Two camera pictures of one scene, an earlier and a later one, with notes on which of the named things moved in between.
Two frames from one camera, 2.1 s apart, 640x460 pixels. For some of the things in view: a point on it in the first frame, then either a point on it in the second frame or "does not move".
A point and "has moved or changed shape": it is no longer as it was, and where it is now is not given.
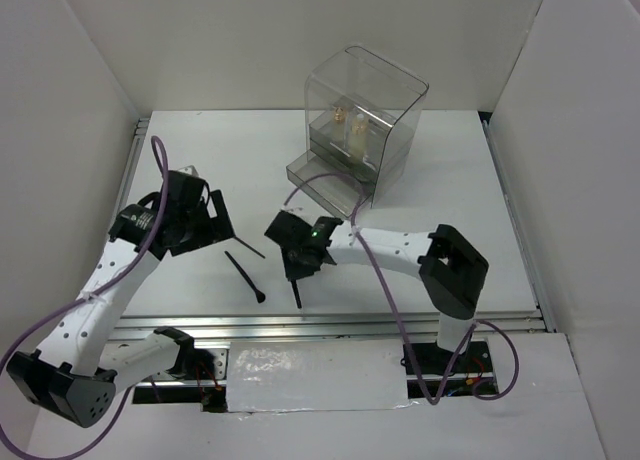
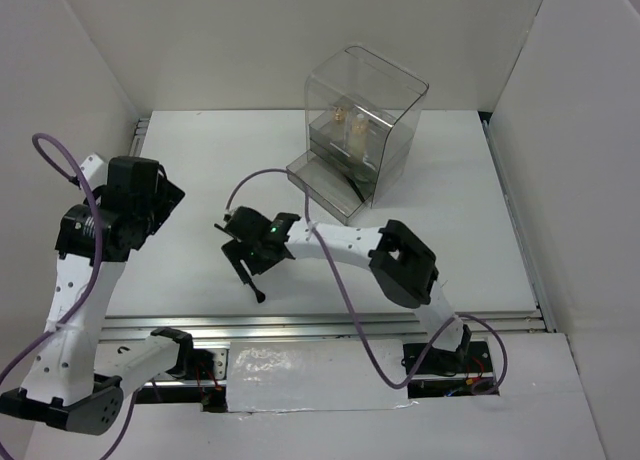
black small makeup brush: (259, 295) does not move
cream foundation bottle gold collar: (358, 136) does not move
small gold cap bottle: (339, 124) does not move
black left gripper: (216, 228) -> (169, 194)
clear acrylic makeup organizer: (362, 116) does not move
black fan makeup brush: (296, 291) has moved or changed shape
